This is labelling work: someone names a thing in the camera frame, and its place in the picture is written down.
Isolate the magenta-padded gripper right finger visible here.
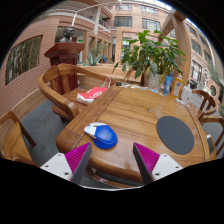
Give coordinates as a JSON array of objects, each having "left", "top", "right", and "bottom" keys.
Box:
[{"left": 132, "top": 142, "right": 184, "bottom": 186}]

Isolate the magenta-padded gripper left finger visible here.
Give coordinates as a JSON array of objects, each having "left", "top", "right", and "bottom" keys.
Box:
[{"left": 39, "top": 142, "right": 93, "bottom": 185}]

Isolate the blue and white computer mouse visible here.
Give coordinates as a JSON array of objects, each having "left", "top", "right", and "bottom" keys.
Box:
[{"left": 83, "top": 122, "right": 119, "bottom": 150}]

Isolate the round dark grey mouse pad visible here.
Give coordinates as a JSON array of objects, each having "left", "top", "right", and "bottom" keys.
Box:
[{"left": 156, "top": 115, "right": 195, "bottom": 156}]

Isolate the wooden chair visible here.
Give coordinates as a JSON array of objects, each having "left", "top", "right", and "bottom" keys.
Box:
[
  {"left": 199, "top": 114, "right": 224, "bottom": 158},
  {"left": 191, "top": 88, "right": 218, "bottom": 121},
  {"left": 123, "top": 68, "right": 145, "bottom": 86},
  {"left": 0, "top": 110, "right": 38, "bottom": 167}
]

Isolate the wide wooden armchair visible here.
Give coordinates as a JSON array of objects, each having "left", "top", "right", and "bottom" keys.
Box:
[{"left": 37, "top": 63, "right": 116, "bottom": 122}]

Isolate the white pump bottle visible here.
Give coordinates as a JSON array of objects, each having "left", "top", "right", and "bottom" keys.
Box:
[{"left": 179, "top": 85, "right": 193, "bottom": 104}]

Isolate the red and white bag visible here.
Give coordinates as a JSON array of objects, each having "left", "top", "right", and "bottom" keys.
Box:
[{"left": 76, "top": 78, "right": 113, "bottom": 106}]

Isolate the blue tube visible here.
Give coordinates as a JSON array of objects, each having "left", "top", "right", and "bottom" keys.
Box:
[{"left": 163, "top": 75, "right": 174, "bottom": 96}]

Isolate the white plant pot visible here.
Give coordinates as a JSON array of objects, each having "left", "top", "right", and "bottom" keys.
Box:
[{"left": 143, "top": 71, "right": 166, "bottom": 91}]

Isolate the spiky green agave plant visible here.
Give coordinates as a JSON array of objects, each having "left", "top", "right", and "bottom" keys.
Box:
[{"left": 81, "top": 49, "right": 103, "bottom": 67}]

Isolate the large green leafy plant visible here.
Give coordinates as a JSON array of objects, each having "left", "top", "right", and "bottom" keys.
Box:
[{"left": 112, "top": 29, "right": 187, "bottom": 81}]

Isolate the dark bust statue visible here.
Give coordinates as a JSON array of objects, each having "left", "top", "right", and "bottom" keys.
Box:
[{"left": 59, "top": 26, "right": 76, "bottom": 43}]

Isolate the dark red wooden pedestal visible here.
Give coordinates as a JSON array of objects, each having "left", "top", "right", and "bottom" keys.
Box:
[{"left": 43, "top": 41, "right": 85, "bottom": 96}]

